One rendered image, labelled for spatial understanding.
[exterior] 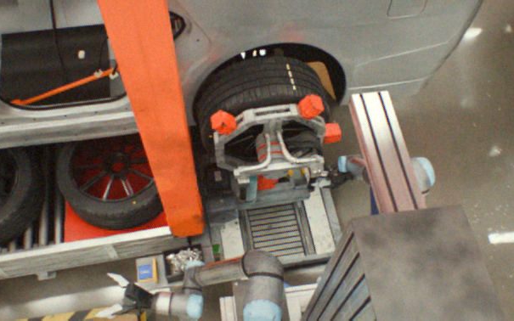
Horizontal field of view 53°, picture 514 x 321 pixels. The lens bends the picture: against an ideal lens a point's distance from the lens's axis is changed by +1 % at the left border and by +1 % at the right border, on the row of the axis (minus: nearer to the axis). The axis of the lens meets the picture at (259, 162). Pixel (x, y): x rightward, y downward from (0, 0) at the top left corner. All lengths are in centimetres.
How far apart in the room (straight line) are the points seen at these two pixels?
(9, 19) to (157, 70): 183
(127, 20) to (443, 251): 92
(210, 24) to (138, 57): 73
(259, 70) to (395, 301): 154
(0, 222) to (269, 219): 151
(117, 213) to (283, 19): 135
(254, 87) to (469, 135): 200
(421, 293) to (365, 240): 15
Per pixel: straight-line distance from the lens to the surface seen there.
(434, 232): 114
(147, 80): 155
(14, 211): 299
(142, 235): 286
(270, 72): 237
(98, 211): 284
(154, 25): 138
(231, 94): 234
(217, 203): 287
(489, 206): 368
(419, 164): 205
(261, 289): 161
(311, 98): 232
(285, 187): 312
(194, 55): 231
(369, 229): 110
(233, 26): 218
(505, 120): 410
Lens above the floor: 302
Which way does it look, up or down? 61 degrees down
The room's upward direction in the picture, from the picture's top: 4 degrees clockwise
